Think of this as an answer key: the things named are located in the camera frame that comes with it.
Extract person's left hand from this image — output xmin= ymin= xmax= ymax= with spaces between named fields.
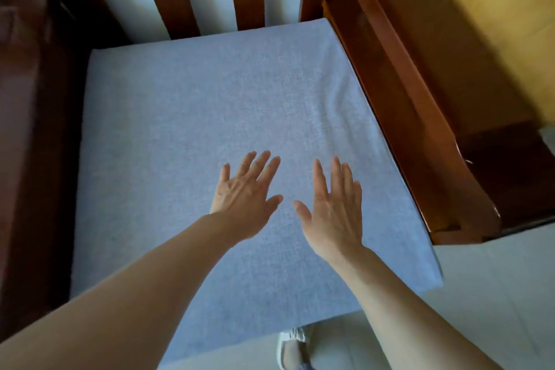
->
xmin=210 ymin=150 xmax=283 ymax=245

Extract person's right hand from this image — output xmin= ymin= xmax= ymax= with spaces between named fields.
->
xmin=293 ymin=156 xmax=364 ymax=269

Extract grey cushion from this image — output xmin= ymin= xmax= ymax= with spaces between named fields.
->
xmin=69 ymin=18 xmax=444 ymax=366

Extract dark wooden sofa with console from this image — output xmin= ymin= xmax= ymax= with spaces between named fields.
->
xmin=0 ymin=0 xmax=555 ymax=340

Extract person's left forearm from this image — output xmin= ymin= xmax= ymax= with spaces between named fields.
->
xmin=0 ymin=212 xmax=242 ymax=370

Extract person's right forearm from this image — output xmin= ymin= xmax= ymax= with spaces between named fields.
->
xmin=329 ymin=246 xmax=504 ymax=370

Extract white ruffled sandal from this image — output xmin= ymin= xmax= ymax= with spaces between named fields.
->
xmin=276 ymin=325 xmax=315 ymax=370

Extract yellow wooden desk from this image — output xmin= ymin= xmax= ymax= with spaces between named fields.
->
xmin=377 ymin=0 xmax=555 ymax=136

